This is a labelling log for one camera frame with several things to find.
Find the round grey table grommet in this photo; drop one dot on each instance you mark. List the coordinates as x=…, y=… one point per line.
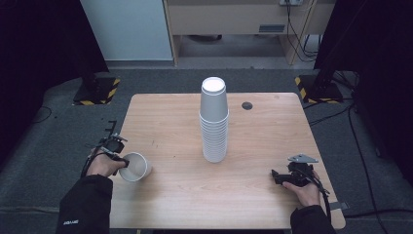
x=247, y=105

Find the white cabinet panel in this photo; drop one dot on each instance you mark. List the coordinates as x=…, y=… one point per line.
x=126, y=29

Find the stack of white paper cups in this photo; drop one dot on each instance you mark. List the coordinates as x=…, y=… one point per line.
x=214, y=143

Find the beige wooden desk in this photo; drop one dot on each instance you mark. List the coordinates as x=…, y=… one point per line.
x=224, y=18

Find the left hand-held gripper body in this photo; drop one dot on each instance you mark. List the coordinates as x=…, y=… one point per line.
x=113, y=144

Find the grey table corner bracket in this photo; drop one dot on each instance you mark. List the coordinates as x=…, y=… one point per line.
x=340, y=205

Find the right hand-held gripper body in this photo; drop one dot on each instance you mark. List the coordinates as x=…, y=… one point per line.
x=300, y=174

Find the black metal stand pole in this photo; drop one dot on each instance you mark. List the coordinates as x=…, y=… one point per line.
x=331, y=55

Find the black yellow-striped stand base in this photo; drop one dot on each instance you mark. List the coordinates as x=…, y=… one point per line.
x=97, y=92
x=319, y=91

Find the person's left hand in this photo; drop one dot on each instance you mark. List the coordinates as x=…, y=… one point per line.
x=102, y=165

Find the person's right hand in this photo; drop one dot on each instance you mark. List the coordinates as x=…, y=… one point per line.
x=307, y=193

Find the single white paper cup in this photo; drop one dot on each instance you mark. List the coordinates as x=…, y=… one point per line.
x=138, y=166

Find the black curtain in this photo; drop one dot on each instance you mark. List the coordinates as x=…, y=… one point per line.
x=39, y=48
x=383, y=65

